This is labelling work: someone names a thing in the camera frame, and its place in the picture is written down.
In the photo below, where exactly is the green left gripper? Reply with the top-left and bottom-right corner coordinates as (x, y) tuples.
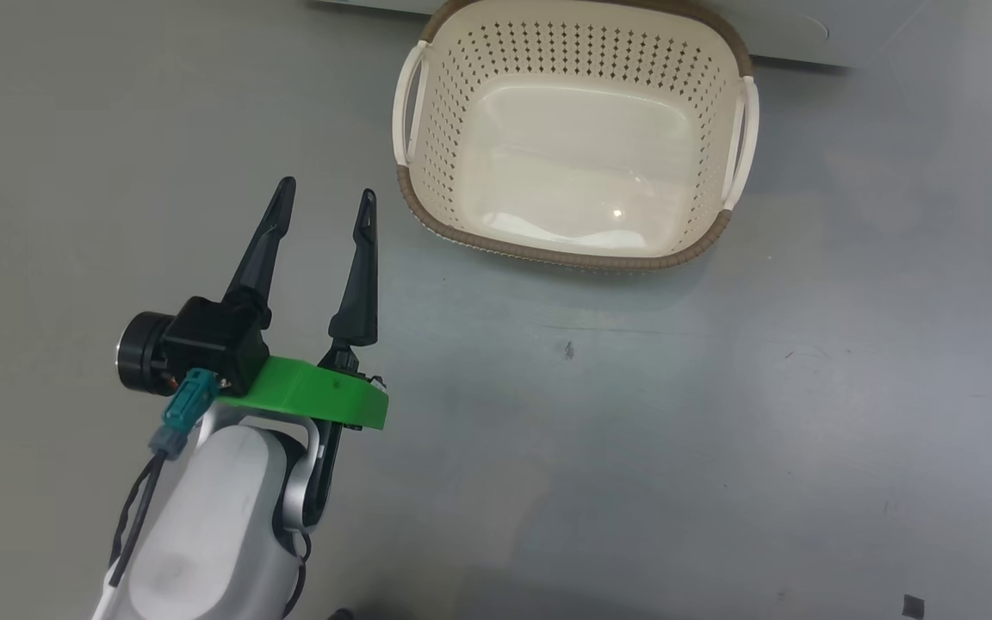
(219, 177), (390, 432)

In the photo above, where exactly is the left cable with teal connector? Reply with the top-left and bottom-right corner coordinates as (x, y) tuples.
(107, 369), (221, 591)

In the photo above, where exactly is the cream perforated laundry basket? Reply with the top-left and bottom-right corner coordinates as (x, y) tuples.
(391, 0), (760, 273)

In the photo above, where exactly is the white front-load washing machine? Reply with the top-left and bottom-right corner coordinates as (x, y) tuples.
(315, 0), (929, 70)

